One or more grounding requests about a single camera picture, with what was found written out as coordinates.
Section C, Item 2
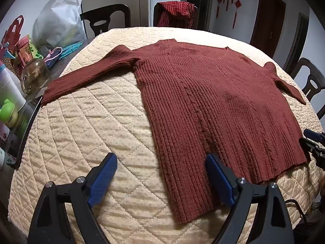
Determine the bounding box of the pink purple strap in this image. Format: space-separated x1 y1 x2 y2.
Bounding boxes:
43 47 63 69

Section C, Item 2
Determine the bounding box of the dark narrow door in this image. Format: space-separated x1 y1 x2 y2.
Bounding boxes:
283 12 310 75

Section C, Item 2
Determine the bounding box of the teal mesh mat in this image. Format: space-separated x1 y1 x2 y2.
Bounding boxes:
59 40 84 60

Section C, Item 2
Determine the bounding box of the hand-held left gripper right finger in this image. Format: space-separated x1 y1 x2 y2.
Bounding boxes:
205 154 295 244

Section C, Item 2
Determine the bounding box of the black cable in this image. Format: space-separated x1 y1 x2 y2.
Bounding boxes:
284 199 314 220

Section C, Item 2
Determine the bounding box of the red checked cloth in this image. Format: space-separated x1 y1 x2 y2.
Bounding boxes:
157 1 195 29

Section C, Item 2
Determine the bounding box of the rust red knit sweater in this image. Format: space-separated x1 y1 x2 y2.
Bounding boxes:
41 39 311 224

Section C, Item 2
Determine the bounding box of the black wooden chair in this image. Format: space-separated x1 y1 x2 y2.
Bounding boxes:
153 2 200 30
292 57 325 102
79 4 131 39

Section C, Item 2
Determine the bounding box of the beige quilted blanket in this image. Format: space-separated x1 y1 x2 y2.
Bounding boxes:
8 26 325 244

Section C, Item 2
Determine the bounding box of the green leaf printed bag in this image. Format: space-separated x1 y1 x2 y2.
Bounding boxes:
29 43 43 60

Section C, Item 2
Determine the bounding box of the red tote bag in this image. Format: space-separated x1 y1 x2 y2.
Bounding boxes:
1 15 25 49

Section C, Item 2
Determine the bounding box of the white jar red label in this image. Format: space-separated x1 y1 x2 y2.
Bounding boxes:
0 123 16 144

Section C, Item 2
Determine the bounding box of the green frog lid bottle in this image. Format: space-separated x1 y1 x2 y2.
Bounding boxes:
0 99 19 129

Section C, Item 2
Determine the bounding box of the white plastic bag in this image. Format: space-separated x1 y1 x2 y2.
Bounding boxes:
32 0 85 54

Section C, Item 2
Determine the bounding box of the brown wooden door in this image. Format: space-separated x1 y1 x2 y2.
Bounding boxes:
249 0 286 58

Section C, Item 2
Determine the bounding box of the grey door panel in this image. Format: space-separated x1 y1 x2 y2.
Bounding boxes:
138 0 151 27

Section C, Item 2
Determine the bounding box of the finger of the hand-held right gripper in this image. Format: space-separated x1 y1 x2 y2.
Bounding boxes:
299 137 325 170
304 129 325 145

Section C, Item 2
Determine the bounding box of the white bottle blue lid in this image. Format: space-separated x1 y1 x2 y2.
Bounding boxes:
0 61 26 111

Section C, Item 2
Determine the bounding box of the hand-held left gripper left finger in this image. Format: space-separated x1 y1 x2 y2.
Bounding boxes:
27 153 118 244

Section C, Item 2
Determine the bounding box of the dark open doorway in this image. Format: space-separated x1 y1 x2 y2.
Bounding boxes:
181 0 214 32

